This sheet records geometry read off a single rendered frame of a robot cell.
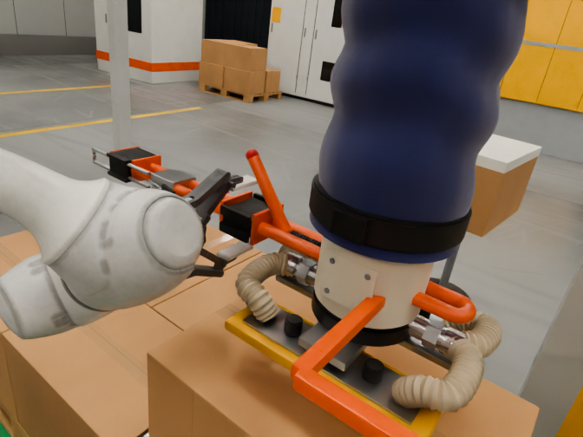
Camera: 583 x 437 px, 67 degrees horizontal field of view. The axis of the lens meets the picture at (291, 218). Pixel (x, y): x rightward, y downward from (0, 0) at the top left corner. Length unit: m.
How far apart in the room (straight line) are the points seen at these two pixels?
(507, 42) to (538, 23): 7.32
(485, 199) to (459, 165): 1.83
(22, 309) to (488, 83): 0.57
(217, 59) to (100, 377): 7.42
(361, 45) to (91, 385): 1.15
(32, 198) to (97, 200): 0.05
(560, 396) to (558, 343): 0.20
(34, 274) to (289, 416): 0.44
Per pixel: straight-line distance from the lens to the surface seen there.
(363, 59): 0.53
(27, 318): 0.58
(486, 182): 2.36
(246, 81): 7.99
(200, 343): 0.89
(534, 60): 7.86
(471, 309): 0.66
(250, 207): 0.81
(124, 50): 4.42
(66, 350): 1.53
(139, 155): 1.03
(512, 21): 0.55
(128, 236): 0.42
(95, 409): 1.35
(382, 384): 0.67
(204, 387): 0.81
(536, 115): 7.95
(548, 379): 1.84
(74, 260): 0.45
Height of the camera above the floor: 1.54
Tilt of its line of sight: 25 degrees down
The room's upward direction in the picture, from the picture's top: 8 degrees clockwise
